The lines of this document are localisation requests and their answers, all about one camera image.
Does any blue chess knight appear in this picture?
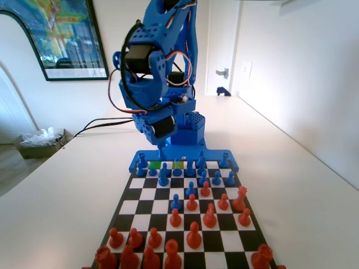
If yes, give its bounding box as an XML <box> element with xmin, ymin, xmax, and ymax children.
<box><xmin>196</xmin><ymin>160</ymin><xmax>208</xmax><ymax>177</ymax></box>
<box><xmin>158</xmin><ymin>169</ymin><xmax>170</xmax><ymax>188</ymax></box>

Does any red chess knight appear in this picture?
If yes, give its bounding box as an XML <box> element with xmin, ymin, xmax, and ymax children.
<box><xmin>202</xmin><ymin>203</ymin><xmax>218</xmax><ymax>228</ymax></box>
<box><xmin>120</xmin><ymin>244</ymin><xmax>140</xmax><ymax>269</ymax></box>

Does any red chess bishop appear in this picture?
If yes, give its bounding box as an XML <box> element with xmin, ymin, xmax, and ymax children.
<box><xmin>186</xmin><ymin>221</ymin><xmax>202</xmax><ymax>249</ymax></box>
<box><xmin>142</xmin><ymin>246</ymin><xmax>162</xmax><ymax>269</ymax></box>

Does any red chess rook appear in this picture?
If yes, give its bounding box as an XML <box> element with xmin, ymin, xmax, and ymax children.
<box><xmin>251</xmin><ymin>243</ymin><xmax>274</xmax><ymax>269</ymax></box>
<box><xmin>94</xmin><ymin>245</ymin><xmax>118</xmax><ymax>269</ymax></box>

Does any black white chessboard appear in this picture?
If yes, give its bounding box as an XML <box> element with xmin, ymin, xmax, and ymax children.
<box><xmin>89</xmin><ymin>159</ymin><xmax>279</xmax><ymax>269</ymax></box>

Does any clear plastic bag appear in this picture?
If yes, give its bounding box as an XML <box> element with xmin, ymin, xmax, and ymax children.
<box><xmin>20</xmin><ymin>126</ymin><xmax>65</xmax><ymax>148</ymax></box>

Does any brown cardboard box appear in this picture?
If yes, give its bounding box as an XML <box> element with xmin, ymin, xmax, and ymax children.
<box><xmin>13</xmin><ymin>128</ymin><xmax>74</xmax><ymax>160</ymax></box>

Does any framed map poster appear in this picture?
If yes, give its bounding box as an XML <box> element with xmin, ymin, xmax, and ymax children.
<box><xmin>0</xmin><ymin>0</ymin><xmax>111</xmax><ymax>82</ymax></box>

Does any white door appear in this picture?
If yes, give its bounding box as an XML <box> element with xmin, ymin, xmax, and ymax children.
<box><xmin>206</xmin><ymin>0</ymin><xmax>239</xmax><ymax>98</ymax></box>

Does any white arched panel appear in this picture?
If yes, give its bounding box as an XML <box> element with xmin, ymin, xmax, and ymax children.
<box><xmin>0</xmin><ymin>11</ymin><xmax>40</xmax><ymax>145</ymax></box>

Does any black table cable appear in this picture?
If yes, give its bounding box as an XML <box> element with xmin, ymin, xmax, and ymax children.
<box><xmin>73</xmin><ymin>120</ymin><xmax>135</xmax><ymax>138</ymax></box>
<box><xmin>73</xmin><ymin>117</ymin><xmax>135</xmax><ymax>137</ymax></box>

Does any blue gripper camera box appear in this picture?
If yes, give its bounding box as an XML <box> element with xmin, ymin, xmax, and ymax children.
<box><xmin>171</xmin><ymin>96</ymin><xmax>197</xmax><ymax>115</ymax></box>

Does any blue base plate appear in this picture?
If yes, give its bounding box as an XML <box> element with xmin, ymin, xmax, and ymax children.
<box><xmin>128</xmin><ymin>139</ymin><xmax>241</xmax><ymax>174</ymax></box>

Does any striped servo wire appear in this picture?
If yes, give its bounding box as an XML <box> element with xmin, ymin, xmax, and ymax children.
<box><xmin>107</xmin><ymin>68</ymin><xmax>148</xmax><ymax>115</ymax></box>
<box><xmin>164</xmin><ymin>0</ymin><xmax>197</xmax><ymax>86</ymax></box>

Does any white light switch plate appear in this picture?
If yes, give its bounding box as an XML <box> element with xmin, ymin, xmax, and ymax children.
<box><xmin>242</xmin><ymin>62</ymin><xmax>254</xmax><ymax>81</ymax></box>

